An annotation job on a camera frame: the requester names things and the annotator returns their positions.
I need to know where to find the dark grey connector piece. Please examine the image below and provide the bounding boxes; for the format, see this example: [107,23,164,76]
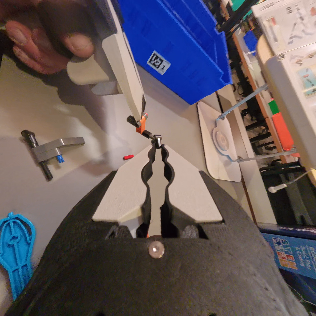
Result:
[126,112,149,126]

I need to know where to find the light wooden backing board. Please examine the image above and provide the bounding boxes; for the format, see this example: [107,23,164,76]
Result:
[256,35,316,185]

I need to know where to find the blue printed cardboard box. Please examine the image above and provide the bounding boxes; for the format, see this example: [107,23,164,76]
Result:
[257,222,316,306]

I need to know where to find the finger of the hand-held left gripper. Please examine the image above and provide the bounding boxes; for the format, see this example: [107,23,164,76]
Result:
[102,33,146,122]

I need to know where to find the orange storage bin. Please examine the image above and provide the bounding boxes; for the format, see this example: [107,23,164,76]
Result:
[272,112,300,158]

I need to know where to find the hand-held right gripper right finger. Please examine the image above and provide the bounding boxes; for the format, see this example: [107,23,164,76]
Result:
[160,144,223,237]

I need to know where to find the small blue bin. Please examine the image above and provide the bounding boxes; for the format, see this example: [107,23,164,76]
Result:
[243,31,258,53]

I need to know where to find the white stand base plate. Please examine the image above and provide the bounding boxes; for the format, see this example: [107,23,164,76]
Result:
[197,101,242,182]

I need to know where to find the white booklet holder board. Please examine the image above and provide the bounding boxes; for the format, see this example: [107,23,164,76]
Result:
[263,53,316,173]

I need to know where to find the person's left hand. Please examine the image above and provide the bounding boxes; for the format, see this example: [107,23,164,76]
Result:
[0,0,95,75]

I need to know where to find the grey beam black axle assembly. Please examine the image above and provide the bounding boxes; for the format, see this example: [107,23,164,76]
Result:
[21,130,86,181]

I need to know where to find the translucent blue plastic tool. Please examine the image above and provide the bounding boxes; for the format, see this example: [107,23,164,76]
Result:
[0,212,37,302]

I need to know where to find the black metal post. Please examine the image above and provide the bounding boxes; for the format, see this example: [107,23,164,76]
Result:
[217,0,260,32]

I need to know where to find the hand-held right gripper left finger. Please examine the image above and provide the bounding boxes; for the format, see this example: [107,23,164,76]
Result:
[92,144,156,238]

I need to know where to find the orange connector piece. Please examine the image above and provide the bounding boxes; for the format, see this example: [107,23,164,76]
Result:
[135,113,148,135]

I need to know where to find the blue plastic bin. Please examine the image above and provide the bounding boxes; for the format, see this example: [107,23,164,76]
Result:
[116,0,233,105]

